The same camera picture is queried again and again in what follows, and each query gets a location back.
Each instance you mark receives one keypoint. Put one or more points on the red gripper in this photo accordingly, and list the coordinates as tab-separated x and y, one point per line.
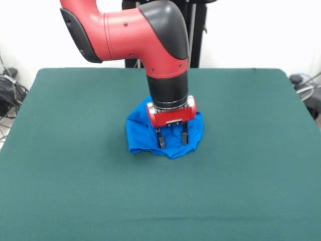
173	118

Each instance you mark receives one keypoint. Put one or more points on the blue shirt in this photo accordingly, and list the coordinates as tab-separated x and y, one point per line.
140	133

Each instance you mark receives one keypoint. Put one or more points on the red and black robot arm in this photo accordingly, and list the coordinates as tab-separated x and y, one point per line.
140	32

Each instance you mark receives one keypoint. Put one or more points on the dark green table cloth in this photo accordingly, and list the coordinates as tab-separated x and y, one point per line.
75	175

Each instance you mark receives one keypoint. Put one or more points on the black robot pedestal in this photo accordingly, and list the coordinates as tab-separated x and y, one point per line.
198	32

